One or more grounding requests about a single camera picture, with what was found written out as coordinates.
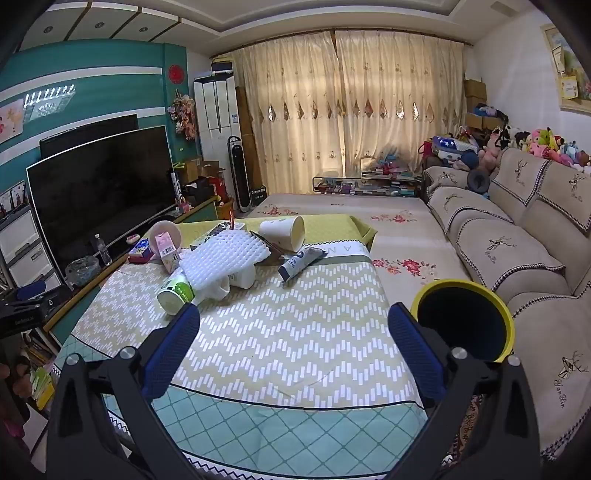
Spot white pill bottle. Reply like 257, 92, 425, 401
228, 265, 256, 288

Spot pink drink carton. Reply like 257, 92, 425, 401
154, 232, 182, 273

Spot patterned rug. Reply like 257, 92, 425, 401
443, 397, 490, 467

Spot glass table with books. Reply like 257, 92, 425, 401
311, 168, 423, 198

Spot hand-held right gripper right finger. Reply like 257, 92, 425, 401
387, 302, 543, 480

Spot white floor air conditioner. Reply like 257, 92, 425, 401
193, 74, 241, 162

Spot plastic drawer cabinet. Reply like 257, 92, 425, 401
0, 203, 63, 296

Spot stack of cardboard boxes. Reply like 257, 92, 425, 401
464, 79, 490, 130

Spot blue red small box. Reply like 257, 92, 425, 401
128, 241, 155, 264

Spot black yellow-rimmed trash bin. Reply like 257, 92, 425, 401
411, 280, 515, 363

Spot glass ashtray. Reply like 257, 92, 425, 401
65, 256, 100, 287

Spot white foam packing net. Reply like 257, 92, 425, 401
179, 229, 273, 289

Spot green white plastic cup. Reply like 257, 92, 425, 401
157, 270, 197, 317

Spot tall cardboard panel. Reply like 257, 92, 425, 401
235, 87, 262, 195

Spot zigzag patterned tablecloth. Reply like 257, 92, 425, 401
48, 215, 439, 472

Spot white blue tube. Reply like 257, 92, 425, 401
277, 247, 328, 281

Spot star striped cushion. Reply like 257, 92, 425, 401
434, 136, 478, 160

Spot black neck pillow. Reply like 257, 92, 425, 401
466, 168, 492, 195

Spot open cardboard box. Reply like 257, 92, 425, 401
178, 157, 221, 185

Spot floral bed mat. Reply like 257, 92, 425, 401
242, 191, 467, 287

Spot pink wall sticker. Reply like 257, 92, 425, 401
0, 99, 25, 141

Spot framed flower painting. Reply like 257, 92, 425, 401
540, 21, 591, 112

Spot clear water bottle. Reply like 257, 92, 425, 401
95, 234, 113, 266

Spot hanging artificial flowers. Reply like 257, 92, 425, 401
167, 90, 199, 141

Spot brown cardboard piece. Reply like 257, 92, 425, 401
252, 231, 296, 266

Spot pile of plush toys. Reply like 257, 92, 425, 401
455, 108, 591, 169

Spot stack of books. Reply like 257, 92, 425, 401
21, 332, 58, 411

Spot black tower fan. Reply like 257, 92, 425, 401
226, 135, 254, 213

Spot black screen behind television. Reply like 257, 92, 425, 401
39, 113, 139, 160

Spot shiny wall decoration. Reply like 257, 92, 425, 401
25, 85, 77, 108

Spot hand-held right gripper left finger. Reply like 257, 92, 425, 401
46, 302, 204, 480

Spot large black television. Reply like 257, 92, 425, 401
25, 124, 178, 282

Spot beige embroidered curtain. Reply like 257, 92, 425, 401
335, 30, 465, 185
228, 30, 345, 197

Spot beige covered sofa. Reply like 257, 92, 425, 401
422, 147, 591, 462

